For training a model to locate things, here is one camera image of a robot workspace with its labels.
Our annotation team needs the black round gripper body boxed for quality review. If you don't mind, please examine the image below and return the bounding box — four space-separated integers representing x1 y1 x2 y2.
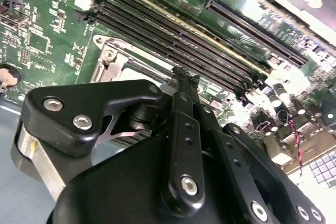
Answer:
47 135 238 224

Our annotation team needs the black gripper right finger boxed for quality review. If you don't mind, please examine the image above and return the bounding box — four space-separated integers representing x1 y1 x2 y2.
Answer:
181 66 328 224

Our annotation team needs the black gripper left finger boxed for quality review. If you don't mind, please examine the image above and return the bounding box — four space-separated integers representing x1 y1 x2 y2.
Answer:
20 66 206 214

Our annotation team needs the metal socket cover frame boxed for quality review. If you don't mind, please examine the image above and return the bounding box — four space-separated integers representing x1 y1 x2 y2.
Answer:
98 41 179 83

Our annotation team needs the silver square CPU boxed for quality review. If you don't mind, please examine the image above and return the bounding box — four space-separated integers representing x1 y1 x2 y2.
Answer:
119 68 169 82

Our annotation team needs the thin metal locking lever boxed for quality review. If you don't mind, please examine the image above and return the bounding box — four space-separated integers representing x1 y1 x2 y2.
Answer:
104 38 180 69

